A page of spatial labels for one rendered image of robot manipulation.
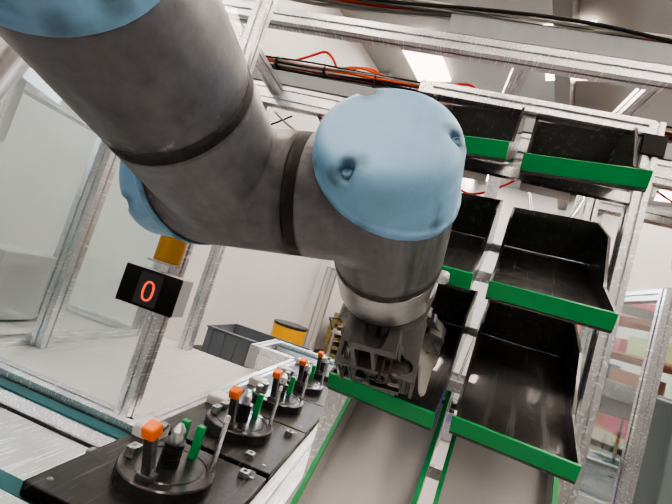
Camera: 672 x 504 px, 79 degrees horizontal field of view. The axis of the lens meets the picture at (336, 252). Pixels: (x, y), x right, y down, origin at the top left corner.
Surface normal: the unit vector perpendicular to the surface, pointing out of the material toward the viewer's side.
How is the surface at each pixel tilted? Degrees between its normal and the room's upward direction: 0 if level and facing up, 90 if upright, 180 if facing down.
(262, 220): 131
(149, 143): 152
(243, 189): 120
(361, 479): 45
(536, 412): 25
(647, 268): 90
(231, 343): 90
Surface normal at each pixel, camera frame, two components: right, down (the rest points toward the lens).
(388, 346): -0.10, -0.55
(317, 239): -0.23, 0.70
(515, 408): 0.12, -0.94
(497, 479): -0.04, -0.80
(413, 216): 0.21, 0.77
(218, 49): 0.94, 0.22
